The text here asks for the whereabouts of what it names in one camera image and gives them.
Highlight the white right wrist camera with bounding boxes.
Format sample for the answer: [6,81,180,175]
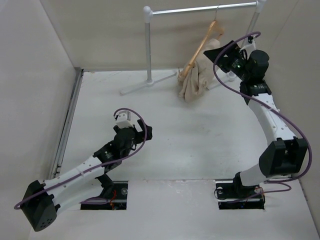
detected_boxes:
[240,36,257,51]

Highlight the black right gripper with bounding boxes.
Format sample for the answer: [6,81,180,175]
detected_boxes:
[204,41,251,82]

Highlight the wooden clothes hanger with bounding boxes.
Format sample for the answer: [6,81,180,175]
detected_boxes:
[178,4,225,78]

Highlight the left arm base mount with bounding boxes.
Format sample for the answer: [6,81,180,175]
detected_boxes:
[80,181,129,211]

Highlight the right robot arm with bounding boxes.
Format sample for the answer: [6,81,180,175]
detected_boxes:
[203,41,308,199]

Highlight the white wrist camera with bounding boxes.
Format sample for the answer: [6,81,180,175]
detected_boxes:
[115,110,133,129]
[240,36,257,51]

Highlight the beige trousers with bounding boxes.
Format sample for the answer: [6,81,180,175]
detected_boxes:
[177,38,221,103]

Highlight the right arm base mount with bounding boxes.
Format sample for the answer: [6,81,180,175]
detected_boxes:
[214,179,266,210]

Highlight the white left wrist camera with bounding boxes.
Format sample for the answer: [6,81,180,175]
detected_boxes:
[115,110,133,129]

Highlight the white clothes rack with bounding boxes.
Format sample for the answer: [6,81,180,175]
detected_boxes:
[119,0,267,96]

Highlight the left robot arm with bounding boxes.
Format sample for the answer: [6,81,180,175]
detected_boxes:
[14,119,153,232]

